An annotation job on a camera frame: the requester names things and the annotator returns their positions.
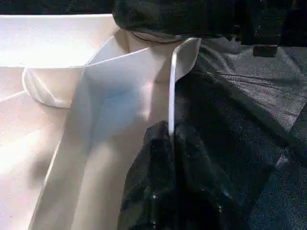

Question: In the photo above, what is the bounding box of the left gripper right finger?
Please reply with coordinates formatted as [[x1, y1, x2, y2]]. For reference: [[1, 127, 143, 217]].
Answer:
[[176, 126, 243, 230]]

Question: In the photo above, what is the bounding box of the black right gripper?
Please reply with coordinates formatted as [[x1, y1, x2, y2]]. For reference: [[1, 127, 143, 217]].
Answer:
[[239, 0, 287, 57]]

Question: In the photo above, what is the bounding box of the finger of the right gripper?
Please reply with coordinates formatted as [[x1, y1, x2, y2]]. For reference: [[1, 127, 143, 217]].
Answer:
[[112, 0, 240, 39]]

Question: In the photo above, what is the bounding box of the white plastic table top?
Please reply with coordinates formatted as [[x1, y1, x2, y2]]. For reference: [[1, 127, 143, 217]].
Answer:
[[0, 13, 202, 230]]

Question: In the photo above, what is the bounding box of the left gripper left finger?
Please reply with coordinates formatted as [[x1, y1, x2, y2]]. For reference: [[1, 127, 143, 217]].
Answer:
[[117, 121, 178, 230]]

